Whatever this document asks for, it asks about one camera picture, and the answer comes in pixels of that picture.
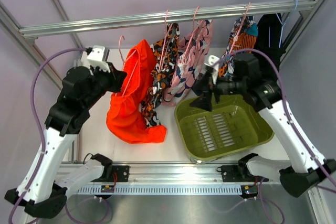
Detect pink hanger of camouflage shorts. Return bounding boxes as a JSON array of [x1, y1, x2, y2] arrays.
[[158, 9, 172, 73]]

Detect pink hanger of blue shorts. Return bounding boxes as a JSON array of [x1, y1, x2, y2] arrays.
[[229, 3, 250, 54]]

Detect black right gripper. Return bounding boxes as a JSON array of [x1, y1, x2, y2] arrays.
[[190, 70, 247, 112]]

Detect grey orange camouflage shorts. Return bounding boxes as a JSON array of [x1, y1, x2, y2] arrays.
[[141, 23, 180, 127]]

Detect white slotted cable duct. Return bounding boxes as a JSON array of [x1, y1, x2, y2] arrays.
[[77, 184, 242, 195]]

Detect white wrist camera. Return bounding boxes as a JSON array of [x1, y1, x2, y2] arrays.
[[87, 46, 111, 72], [204, 55, 220, 84]]

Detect pink hanger of orange shorts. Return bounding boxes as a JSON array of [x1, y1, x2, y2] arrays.
[[118, 35, 138, 95]]

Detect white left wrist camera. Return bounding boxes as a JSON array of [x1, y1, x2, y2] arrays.
[[87, 46, 111, 72]]

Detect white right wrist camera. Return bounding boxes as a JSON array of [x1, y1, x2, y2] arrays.
[[204, 55, 220, 84]]

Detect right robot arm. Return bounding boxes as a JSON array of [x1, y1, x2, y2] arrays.
[[191, 52, 335, 198]]

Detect olive green plastic basket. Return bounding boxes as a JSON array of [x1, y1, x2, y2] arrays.
[[175, 95, 275, 164]]

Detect pink hanger of floral shorts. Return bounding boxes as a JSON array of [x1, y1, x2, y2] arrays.
[[178, 6, 208, 65]]

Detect black mesh shorts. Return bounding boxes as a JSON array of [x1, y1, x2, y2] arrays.
[[254, 14, 286, 70]]

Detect aluminium frame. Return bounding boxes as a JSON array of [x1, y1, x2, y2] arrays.
[[1, 0, 326, 223]]

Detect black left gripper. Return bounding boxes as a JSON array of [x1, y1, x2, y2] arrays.
[[82, 61, 127, 110]]

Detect pink floral shorts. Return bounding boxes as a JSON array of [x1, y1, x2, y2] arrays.
[[162, 19, 213, 106]]

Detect light blue hanger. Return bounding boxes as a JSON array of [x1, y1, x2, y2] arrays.
[[276, 0, 299, 48]]

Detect blue orange patterned shorts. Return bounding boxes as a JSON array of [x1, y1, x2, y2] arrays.
[[218, 15, 258, 77]]

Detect bright orange shorts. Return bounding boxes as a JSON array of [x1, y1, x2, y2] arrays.
[[106, 39, 167, 144]]

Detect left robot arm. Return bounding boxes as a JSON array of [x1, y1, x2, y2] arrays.
[[5, 62, 127, 219]]

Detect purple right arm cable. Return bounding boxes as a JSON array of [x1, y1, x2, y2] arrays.
[[204, 48, 336, 224]]

